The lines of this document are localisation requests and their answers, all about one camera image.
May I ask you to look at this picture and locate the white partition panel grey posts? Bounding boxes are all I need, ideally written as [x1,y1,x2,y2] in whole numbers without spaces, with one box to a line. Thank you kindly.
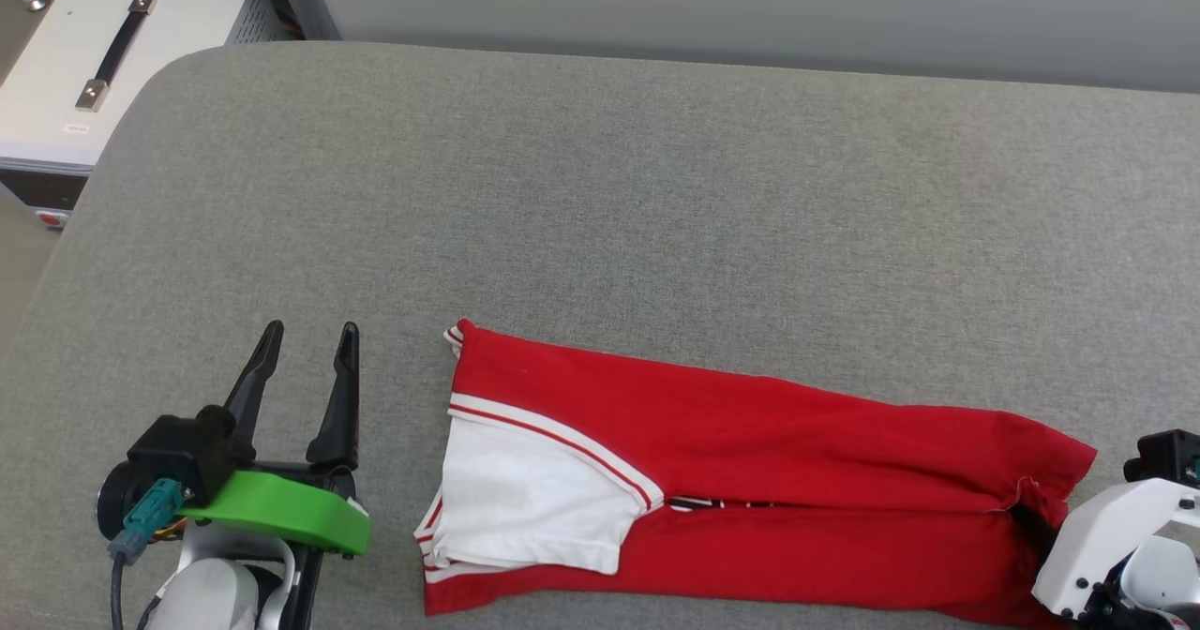
[267,0,1200,94]

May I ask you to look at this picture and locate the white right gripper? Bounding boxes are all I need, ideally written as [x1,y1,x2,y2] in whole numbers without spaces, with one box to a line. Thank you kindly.
[1011,477,1200,622]

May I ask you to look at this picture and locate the black cable teal connector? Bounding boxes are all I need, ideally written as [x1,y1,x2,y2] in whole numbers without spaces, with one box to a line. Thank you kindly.
[106,478,186,630]

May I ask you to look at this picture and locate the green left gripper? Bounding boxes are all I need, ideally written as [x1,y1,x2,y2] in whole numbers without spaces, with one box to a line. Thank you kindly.
[178,320,372,558]

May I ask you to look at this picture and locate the red and white jersey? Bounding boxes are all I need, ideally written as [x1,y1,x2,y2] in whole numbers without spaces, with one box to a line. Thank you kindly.
[414,319,1098,629]

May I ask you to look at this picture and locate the white equipment box black handle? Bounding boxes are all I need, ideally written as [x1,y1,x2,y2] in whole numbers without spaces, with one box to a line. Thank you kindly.
[0,0,282,230]

